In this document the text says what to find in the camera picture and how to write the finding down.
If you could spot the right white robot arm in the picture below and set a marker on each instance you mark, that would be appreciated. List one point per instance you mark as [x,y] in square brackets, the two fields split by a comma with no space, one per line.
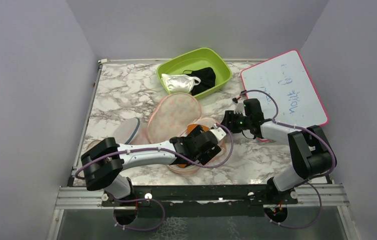
[311,154]

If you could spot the pink framed whiteboard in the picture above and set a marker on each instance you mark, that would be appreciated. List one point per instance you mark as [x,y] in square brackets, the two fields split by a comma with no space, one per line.
[285,90]

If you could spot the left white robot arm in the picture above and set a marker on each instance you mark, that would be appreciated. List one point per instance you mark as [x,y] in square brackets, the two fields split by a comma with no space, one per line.
[103,162]

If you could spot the white mesh laundry bag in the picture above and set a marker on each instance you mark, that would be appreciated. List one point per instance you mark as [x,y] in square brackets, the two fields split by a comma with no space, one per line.
[132,131]

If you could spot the white satin bra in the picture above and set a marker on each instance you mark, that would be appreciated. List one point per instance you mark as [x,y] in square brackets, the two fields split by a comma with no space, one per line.
[179,83]

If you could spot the black bra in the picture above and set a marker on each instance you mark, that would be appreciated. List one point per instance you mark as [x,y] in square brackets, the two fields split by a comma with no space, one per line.
[207,78]

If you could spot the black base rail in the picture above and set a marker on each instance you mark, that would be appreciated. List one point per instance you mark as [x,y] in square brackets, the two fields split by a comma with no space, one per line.
[192,201]

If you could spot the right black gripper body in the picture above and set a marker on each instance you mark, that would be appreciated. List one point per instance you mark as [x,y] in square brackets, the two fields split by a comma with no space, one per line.
[238,122]

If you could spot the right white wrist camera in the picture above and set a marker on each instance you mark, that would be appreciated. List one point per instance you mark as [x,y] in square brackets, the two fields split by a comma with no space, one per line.
[240,109]

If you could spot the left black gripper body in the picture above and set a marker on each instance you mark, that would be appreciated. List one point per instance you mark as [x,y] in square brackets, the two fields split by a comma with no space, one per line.
[202,157]

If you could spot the beige bra cup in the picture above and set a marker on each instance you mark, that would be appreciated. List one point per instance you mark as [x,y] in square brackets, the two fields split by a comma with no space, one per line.
[91,145]

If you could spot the green plastic basin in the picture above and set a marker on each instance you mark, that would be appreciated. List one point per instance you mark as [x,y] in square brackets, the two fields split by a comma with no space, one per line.
[202,63]

